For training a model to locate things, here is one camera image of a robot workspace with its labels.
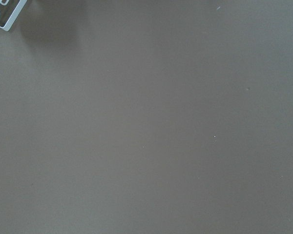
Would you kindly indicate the white wire cup rack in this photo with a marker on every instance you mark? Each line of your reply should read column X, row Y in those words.
column 9, row 11

